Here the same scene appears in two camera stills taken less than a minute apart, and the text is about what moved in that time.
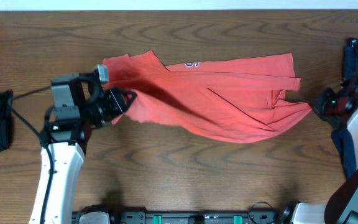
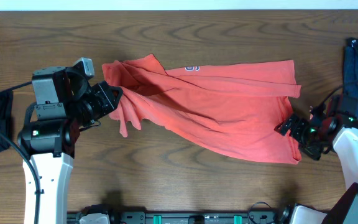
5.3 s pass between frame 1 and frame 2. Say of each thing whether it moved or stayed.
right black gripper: moved
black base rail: stayed
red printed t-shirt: moved
